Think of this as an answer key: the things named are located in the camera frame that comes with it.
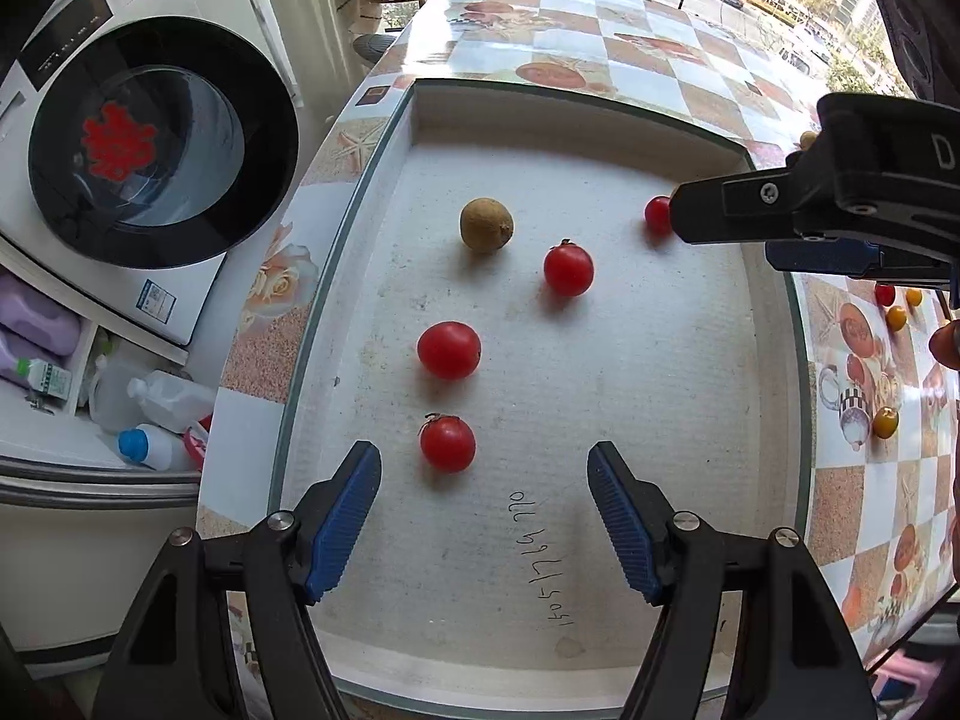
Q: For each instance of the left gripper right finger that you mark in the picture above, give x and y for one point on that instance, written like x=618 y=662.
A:
x=794 y=658

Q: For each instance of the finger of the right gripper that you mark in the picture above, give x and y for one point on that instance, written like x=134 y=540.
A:
x=845 y=257
x=756 y=206

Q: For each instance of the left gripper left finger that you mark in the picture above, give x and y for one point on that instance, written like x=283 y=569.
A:
x=173 y=657

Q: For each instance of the red tomato low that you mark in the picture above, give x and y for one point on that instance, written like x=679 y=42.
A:
x=657 y=217

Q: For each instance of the dark yellow tomato low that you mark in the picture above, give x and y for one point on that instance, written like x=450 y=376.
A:
x=885 y=422

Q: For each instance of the red tomato with stem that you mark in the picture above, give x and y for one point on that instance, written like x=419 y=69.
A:
x=568 y=269

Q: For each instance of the red tomato stem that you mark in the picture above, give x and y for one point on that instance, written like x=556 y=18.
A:
x=447 y=443

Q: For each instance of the red cherry tomato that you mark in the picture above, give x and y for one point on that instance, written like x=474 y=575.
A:
x=449 y=350

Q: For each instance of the right human hand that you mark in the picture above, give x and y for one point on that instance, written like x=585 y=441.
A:
x=944 y=345

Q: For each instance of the red tomato near small mandarin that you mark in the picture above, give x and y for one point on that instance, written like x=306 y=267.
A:
x=884 y=294

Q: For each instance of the orange yellow cherry tomato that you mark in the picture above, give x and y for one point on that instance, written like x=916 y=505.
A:
x=896 y=318

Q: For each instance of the white detergent bottle blue cap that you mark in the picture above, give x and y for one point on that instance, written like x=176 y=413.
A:
x=155 y=448

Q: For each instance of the white tray with green rim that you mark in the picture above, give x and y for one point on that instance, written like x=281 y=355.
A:
x=495 y=591

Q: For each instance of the purple detergent bottle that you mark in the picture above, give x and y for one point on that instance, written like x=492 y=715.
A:
x=33 y=327

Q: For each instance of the white washing machine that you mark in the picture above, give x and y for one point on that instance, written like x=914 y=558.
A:
x=141 y=141

